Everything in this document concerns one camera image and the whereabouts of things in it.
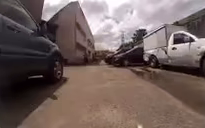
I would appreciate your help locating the brownish worn road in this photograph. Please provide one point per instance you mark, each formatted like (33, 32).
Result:
(116, 100)

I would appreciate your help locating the white pickup truck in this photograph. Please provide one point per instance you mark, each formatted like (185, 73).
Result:
(186, 50)

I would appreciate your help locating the white box truck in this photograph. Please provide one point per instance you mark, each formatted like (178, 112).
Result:
(156, 36)

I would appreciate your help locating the tall grey building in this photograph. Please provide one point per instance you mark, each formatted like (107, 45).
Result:
(71, 36)

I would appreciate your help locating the dark building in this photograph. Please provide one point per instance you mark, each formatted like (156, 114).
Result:
(198, 21)

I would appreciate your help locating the tree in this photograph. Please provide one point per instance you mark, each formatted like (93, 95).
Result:
(138, 35)

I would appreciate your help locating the dark car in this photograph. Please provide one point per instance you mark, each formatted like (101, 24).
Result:
(109, 58)
(20, 50)
(130, 56)

